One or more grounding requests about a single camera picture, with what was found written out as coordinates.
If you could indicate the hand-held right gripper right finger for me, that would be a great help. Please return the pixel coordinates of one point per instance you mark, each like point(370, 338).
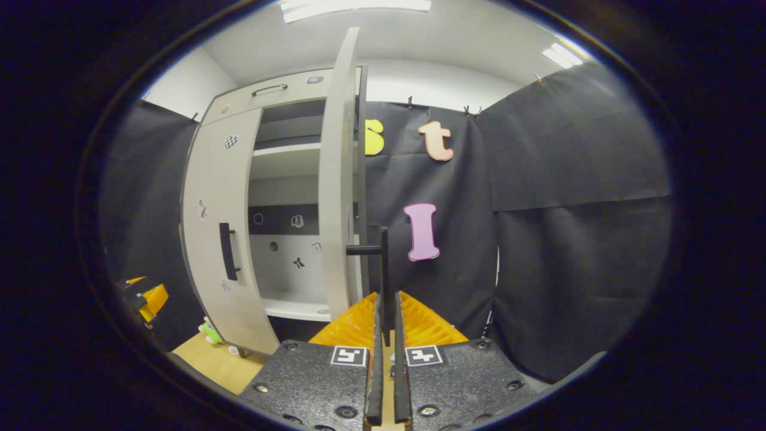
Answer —
point(467, 383)

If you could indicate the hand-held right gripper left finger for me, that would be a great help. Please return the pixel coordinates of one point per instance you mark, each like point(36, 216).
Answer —
point(311, 383)

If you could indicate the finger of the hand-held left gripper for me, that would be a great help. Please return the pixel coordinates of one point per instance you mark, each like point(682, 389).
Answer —
point(154, 299)
point(134, 280)

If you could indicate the grey cabinet door checkered sticker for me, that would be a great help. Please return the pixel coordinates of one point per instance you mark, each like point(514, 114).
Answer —
point(230, 179)

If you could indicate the grey double-door shoe cabinet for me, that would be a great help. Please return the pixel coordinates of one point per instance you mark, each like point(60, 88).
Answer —
point(287, 158)

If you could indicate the grey cabinet door cube sticker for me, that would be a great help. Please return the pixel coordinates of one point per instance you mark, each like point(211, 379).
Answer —
point(336, 179)

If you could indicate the grey cabinet top drawer front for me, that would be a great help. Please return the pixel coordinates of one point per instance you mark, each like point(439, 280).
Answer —
point(281, 99)

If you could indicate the green and pink plush toy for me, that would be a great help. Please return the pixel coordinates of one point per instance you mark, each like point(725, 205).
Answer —
point(210, 332)

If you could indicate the black backdrop cloth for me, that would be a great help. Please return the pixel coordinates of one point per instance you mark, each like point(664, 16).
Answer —
point(568, 251)
point(149, 209)

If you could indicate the long ceiling light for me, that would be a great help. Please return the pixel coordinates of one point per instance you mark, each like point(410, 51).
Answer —
point(562, 55)
point(353, 7)

